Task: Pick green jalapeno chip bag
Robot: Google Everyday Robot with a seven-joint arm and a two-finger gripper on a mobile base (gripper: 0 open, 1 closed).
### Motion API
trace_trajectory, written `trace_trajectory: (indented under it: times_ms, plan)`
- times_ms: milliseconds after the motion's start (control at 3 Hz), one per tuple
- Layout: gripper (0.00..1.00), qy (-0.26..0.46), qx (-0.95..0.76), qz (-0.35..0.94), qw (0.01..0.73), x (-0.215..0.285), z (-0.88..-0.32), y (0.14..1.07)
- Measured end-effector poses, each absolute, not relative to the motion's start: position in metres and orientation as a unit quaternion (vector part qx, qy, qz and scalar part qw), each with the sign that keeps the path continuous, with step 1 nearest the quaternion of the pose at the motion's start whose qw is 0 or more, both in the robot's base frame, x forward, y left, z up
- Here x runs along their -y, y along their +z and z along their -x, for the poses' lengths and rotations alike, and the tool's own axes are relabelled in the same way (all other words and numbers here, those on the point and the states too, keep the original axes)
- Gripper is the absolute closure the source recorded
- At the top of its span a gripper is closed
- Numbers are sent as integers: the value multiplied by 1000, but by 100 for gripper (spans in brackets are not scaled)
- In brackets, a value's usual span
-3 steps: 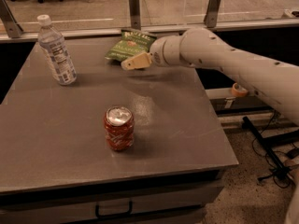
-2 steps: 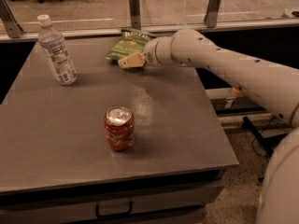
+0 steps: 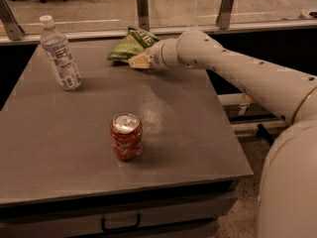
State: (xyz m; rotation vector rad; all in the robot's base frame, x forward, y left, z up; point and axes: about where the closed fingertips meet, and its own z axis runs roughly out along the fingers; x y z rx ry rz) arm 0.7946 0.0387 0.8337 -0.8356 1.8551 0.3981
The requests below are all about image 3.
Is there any middle metal glass bracket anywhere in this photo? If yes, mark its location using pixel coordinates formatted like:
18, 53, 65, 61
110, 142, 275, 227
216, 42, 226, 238
136, 0, 150, 31

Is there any red soda can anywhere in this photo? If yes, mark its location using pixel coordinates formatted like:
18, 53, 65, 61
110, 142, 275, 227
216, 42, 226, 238
110, 113, 143, 161

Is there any clear plastic water bottle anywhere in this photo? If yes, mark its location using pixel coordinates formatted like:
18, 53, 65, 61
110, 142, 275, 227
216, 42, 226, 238
40, 15, 81, 90

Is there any metal glass bracket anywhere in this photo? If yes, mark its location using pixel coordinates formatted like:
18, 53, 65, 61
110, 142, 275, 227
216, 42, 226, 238
136, 0, 150, 31
216, 0, 235, 30
0, 0, 25, 41

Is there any black stand with cables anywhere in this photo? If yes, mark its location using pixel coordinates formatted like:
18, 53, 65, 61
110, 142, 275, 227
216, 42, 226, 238
257, 124, 274, 145

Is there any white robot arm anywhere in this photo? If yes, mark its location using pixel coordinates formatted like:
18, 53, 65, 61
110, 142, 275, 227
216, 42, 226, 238
128, 30, 317, 238

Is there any green jalapeno chip bag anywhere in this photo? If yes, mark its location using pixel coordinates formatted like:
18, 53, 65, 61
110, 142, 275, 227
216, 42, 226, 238
107, 27, 159, 62

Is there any right metal glass bracket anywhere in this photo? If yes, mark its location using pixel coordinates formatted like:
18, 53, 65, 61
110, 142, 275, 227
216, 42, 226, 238
216, 0, 235, 30

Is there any grey drawer front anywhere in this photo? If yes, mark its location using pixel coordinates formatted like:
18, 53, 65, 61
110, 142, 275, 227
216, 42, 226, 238
0, 191, 237, 238

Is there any left metal glass bracket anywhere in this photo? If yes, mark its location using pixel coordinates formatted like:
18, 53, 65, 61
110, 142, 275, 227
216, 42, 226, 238
0, 0, 25, 41

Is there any grey metal floor rail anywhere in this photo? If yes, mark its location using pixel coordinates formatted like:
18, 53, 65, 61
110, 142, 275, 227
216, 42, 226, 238
219, 93, 287, 138

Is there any black drawer handle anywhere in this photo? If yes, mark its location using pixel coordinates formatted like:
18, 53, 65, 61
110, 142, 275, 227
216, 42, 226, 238
100, 213, 141, 234

